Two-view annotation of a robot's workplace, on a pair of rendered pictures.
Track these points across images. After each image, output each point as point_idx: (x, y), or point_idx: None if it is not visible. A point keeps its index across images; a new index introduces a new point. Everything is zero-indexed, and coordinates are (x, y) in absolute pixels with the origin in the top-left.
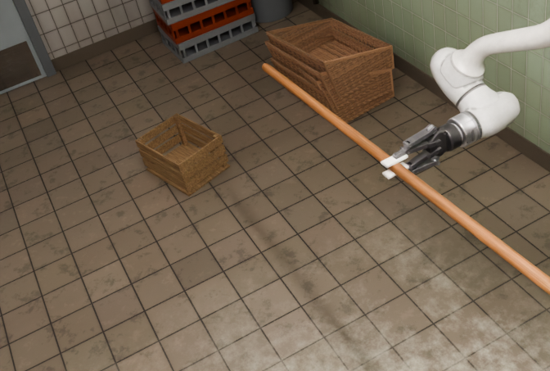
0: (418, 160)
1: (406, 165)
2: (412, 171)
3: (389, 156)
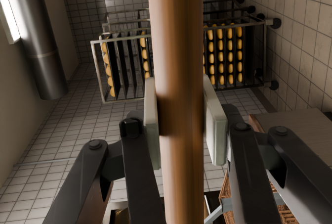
0: (232, 205)
1: (211, 151)
2: (266, 171)
3: (155, 81)
